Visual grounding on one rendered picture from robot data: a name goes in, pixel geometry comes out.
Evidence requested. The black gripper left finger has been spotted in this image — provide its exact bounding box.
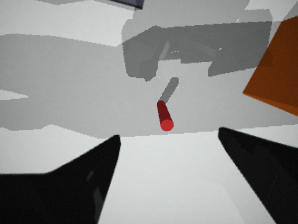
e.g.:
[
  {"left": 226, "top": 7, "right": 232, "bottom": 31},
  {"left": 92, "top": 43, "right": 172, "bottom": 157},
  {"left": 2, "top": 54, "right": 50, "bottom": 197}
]
[{"left": 0, "top": 135, "right": 121, "bottom": 224}]

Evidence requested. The red peg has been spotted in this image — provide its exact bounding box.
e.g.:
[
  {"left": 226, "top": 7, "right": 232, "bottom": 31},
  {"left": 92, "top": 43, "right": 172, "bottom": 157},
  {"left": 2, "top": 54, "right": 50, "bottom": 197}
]
[{"left": 157, "top": 100, "right": 174, "bottom": 131}]

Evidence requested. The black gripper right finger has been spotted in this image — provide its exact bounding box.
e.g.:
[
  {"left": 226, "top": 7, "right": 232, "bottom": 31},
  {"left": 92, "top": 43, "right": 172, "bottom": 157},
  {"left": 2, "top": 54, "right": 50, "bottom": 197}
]
[{"left": 218, "top": 127, "right": 298, "bottom": 224}]

